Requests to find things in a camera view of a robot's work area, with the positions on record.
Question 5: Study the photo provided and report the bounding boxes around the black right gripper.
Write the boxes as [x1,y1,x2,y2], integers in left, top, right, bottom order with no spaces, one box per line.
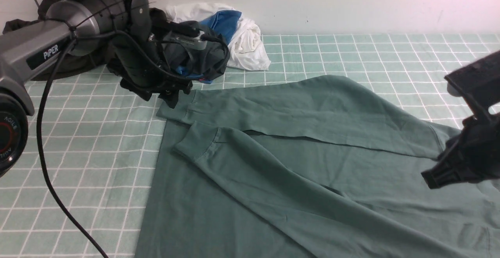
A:
[421,51,500,189]

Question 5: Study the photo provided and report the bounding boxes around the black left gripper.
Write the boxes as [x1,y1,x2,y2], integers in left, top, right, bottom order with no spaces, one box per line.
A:
[107,8,193,109]

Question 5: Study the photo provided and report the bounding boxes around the green long sleeve shirt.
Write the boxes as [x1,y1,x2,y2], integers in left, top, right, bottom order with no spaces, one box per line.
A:
[135,75,500,258]

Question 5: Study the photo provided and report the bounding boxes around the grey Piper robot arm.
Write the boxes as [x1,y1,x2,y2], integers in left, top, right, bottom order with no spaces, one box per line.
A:
[1,0,499,189]

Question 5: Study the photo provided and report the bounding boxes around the dark teal crumpled garment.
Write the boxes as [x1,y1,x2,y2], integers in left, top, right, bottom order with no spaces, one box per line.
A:
[161,20,230,83]

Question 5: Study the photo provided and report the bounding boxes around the dark olive crumpled garment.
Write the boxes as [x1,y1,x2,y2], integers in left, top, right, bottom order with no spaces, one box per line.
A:
[2,0,115,80]

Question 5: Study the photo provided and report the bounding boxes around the green checkered tablecloth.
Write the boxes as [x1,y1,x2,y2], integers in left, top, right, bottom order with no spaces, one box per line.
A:
[0,34,499,258]

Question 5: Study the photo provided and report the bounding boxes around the white crumpled garment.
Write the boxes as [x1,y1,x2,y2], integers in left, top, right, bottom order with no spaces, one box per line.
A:
[165,2,270,71]

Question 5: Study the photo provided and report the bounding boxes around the blue crumpled garment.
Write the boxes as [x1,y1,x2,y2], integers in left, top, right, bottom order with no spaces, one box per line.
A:
[171,10,241,84]

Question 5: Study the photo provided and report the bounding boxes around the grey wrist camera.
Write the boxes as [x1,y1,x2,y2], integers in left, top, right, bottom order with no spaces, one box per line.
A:
[152,19,207,51]

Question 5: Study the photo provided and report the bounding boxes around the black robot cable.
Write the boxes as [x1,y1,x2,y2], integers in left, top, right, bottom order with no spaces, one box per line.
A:
[36,30,231,258]

